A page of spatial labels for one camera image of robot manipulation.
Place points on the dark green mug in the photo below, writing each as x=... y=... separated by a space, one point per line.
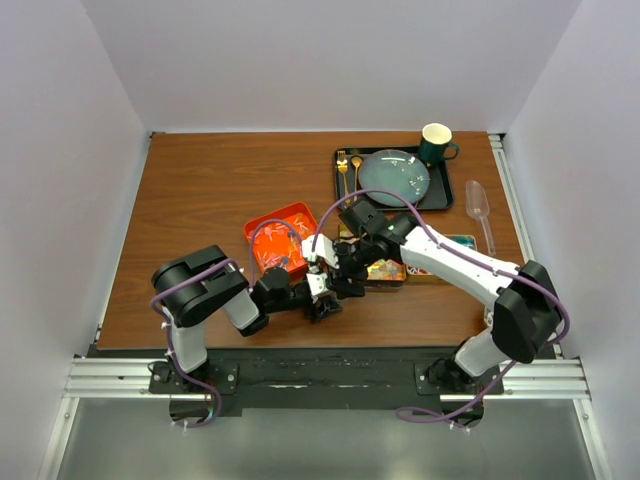
x=436 y=145

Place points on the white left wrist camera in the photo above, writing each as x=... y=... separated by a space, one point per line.
x=318 y=285

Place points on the teal ceramic plate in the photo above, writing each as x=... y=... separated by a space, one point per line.
x=397 y=171

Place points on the orange box of lollipops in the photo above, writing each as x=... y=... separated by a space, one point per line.
x=275 y=238

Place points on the black serving tray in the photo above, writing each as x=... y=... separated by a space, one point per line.
x=439 y=195

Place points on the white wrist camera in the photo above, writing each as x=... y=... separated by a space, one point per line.
x=319 y=253
x=318 y=285

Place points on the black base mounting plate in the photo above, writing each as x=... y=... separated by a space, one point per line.
x=376 y=378

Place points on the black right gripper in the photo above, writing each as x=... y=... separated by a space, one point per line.
x=338 y=279

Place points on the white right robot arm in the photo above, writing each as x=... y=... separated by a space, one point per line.
x=522 y=299

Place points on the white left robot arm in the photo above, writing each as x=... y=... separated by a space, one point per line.
x=190 y=289

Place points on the black tin of star candies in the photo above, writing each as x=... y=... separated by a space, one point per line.
x=384 y=274

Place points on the clear plastic scoop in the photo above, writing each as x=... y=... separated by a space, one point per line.
x=477 y=207

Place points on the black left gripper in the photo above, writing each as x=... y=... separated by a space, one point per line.
x=323 y=308

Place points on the gold fork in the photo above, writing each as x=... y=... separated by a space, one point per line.
x=342 y=166

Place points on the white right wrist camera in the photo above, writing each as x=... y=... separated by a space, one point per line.
x=319 y=253

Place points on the gold spoon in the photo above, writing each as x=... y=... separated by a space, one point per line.
x=356 y=162

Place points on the gold tin of lollipops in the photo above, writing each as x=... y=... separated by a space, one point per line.
x=417 y=275

